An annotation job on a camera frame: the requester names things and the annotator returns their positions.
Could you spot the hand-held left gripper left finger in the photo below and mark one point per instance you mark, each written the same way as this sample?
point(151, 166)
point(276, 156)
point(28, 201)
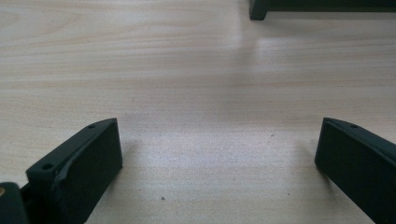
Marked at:
point(84, 168)

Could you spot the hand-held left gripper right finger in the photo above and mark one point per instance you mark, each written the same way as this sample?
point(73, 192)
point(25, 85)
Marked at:
point(358, 165)

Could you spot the black rack frame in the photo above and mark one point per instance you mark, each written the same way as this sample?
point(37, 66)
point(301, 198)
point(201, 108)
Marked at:
point(260, 7)

